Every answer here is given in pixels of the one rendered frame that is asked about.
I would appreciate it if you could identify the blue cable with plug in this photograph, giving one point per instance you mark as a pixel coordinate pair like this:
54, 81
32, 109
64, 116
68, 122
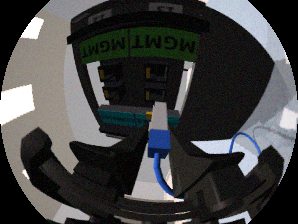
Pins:
159, 140

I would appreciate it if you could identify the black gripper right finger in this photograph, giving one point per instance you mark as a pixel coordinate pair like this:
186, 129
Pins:
189, 164

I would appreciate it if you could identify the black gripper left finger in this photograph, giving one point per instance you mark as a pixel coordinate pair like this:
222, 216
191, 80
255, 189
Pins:
123, 159

